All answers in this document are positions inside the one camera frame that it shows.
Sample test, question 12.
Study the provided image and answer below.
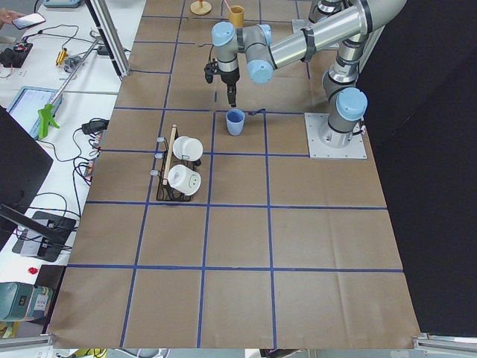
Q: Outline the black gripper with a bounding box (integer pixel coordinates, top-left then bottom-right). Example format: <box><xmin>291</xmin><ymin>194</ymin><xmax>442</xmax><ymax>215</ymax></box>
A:
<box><xmin>203</xmin><ymin>59</ymin><xmax>239</xmax><ymax>108</ymax></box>

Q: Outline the light blue plastic cup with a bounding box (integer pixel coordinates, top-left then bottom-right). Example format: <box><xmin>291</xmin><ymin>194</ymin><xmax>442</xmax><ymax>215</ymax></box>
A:
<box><xmin>226</xmin><ymin>108</ymin><xmax>246</xmax><ymax>136</ymax></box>

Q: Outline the bamboo chopstick holder cup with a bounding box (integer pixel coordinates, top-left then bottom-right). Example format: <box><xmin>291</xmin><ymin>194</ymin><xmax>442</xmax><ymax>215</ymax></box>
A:
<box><xmin>229</xmin><ymin>5</ymin><xmax>244</xmax><ymax>28</ymax></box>

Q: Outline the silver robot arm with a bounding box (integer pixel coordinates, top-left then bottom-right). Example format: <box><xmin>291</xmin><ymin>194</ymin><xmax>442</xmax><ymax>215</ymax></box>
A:
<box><xmin>204</xmin><ymin>0</ymin><xmax>405</xmax><ymax>148</ymax></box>

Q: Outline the person's hand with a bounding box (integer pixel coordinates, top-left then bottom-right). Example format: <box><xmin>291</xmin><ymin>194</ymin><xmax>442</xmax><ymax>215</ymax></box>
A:
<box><xmin>0</xmin><ymin>8</ymin><xmax>24</xmax><ymax>28</ymax></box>

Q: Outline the white mug far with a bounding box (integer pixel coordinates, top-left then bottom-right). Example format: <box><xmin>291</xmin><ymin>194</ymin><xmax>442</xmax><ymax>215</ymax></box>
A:
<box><xmin>173</xmin><ymin>136</ymin><xmax>203</xmax><ymax>161</ymax></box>

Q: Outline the wooden mug tree stand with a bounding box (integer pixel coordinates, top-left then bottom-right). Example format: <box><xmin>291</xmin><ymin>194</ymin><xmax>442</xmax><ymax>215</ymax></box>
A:
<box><xmin>189</xmin><ymin>0</ymin><xmax>212</xmax><ymax>16</ymax></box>

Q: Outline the white smiley mug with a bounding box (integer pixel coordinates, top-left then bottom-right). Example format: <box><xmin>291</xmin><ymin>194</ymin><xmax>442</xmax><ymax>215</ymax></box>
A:
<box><xmin>168</xmin><ymin>164</ymin><xmax>201</xmax><ymax>195</ymax></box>

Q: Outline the black power adapter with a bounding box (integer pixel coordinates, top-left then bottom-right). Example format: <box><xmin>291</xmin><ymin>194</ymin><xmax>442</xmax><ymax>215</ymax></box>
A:
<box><xmin>81</xmin><ymin>118</ymin><xmax>110</xmax><ymax>135</ymax></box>

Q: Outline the black smartphone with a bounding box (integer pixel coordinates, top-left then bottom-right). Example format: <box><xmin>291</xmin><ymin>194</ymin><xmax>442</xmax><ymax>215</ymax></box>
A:
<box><xmin>12</xmin><ymin>13</ymin><xmax>45</xmax><ymax>30</ymax></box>

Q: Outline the blue framed tablet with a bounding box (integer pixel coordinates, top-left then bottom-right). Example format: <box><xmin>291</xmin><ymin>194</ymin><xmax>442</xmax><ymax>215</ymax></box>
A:
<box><xmin>7</xmin><ymin>86</ymin><xmax>63</xmax><ymax>139</ymax></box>

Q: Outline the black monitor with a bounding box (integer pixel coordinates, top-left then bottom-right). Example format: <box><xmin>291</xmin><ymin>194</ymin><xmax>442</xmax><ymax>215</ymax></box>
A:
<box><xmin>0</xmin><ymin>105</ymin><xmax>55</xmax><ymax>253</ymax></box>

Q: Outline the green box device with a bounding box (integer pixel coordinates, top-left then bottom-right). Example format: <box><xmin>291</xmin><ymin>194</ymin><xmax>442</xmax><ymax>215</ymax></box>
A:
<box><xmin>1</xmin><ymin>282</ymin><xmax>54</xmax><ymax>321</ymax></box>

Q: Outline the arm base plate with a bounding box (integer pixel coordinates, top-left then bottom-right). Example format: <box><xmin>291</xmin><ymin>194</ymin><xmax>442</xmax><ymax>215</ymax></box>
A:
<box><xmin>291</xmin><ymin>19</ymin><xmax>309</xmax><ymax>33</ymax></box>
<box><xmin>304</xmin><ymin>113</ymin><xmax>367</xmax><ymax>160</ymax></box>

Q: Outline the black wire mug rack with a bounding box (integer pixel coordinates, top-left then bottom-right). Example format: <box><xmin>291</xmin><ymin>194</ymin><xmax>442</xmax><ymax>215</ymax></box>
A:
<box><xmin>151</xmin><ymin>124</ymin><xmax>203</xmax><ymax>202</ymax></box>

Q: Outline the wooden rack handle rod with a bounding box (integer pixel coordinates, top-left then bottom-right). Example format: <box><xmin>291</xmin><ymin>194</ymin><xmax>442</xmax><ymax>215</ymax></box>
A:
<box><xmin>162</xmin><ymin>124</ymin><xmax>177</xmax><ymax>186</ymax></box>

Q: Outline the aluminium frame post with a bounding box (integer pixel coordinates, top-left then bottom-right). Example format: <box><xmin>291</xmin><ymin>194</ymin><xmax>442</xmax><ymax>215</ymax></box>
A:
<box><xmin>85</xmin><ymin>0</ymin><xmax>130</xmax><ymax>79</ymax></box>

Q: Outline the green handled grabber tool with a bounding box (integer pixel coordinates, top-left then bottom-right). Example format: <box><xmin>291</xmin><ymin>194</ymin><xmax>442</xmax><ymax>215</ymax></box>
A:
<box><xmin>38</xmin><ymin>37</ymin><xmax>100</xmax><ymax>139</ymax></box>

